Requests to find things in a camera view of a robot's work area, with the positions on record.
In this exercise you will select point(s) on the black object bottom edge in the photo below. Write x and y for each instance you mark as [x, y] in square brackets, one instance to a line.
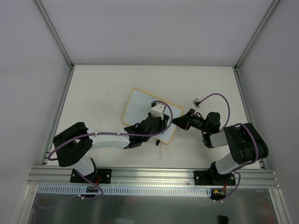
[223, 219]

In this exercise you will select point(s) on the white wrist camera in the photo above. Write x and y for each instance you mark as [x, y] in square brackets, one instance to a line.
[196, 103]
[157, 110]

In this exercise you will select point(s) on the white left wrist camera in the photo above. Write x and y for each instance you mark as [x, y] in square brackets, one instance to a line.
[157, 110]

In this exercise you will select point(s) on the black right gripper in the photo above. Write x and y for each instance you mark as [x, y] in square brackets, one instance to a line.
[189, 120]

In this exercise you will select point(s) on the aluminium mounting rail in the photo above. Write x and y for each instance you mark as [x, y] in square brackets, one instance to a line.
[153, 177]

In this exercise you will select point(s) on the yellow framed whiteboard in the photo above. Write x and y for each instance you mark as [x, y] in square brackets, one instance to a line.
[138, 106]

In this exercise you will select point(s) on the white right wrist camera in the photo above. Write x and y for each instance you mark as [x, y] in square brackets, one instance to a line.
[196, 103]

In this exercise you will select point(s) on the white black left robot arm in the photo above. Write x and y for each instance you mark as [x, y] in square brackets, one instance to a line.
[72, 145]

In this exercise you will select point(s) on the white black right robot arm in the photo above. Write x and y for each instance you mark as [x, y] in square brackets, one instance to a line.
[245, 144]

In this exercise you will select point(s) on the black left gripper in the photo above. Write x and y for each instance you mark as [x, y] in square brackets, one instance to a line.
[162, 121]

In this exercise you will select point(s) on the white slotted cable duct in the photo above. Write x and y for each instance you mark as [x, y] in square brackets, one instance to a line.
[125, 190]

